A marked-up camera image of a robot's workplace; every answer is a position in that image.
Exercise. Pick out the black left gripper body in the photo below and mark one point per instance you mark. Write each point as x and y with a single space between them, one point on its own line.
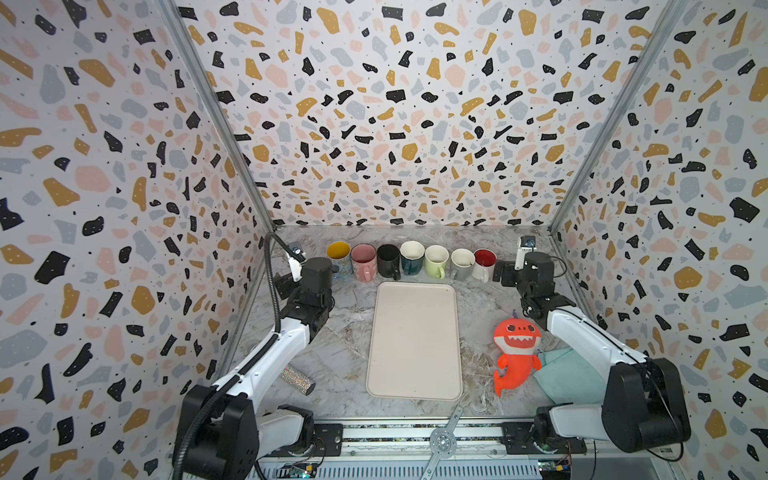
328 306

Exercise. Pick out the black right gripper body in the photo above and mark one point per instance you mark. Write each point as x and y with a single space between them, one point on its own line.
507 274

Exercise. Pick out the blue patterned mug yellow inside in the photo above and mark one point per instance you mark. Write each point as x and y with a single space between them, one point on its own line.
339 253

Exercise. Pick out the pink mug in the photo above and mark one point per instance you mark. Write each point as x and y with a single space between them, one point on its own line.
364 260

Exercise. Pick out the grey mug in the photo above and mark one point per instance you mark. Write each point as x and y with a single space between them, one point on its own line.
462 263

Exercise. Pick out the black mug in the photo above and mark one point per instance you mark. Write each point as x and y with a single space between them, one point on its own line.
388 261

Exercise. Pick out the light green mug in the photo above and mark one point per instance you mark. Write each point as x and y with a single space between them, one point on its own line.
436 261

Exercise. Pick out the dark green mug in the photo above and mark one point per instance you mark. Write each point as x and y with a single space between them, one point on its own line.
412 255

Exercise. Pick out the white mug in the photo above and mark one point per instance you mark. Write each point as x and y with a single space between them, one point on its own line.
485 262

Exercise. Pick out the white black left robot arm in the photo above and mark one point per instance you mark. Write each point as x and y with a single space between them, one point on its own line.
220 434

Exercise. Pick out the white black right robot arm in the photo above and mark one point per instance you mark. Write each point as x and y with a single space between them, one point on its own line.
643 405

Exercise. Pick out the red shark plush toy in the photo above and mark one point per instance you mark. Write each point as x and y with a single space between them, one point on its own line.
517 339

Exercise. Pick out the glittery silver cylinder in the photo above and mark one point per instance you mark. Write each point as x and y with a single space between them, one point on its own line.
298 380

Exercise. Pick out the teal cloth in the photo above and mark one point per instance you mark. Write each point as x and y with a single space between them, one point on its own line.
565 377

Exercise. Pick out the beige tray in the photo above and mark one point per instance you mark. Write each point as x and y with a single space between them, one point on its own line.
415 343

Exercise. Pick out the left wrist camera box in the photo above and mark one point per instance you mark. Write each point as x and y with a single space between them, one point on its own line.
296 258

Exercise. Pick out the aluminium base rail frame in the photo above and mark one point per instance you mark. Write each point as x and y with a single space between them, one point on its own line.
487 448

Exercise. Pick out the metal perforated bracket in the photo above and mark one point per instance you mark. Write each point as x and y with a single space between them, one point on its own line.
443 443

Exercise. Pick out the aluminium corner post right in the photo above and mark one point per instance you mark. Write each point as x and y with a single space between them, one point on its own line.
669 16

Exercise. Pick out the aluminium corner post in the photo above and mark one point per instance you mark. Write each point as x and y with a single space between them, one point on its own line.
186 50
669 16

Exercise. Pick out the aluminium corner post left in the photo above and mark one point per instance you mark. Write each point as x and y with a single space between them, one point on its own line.
186 50

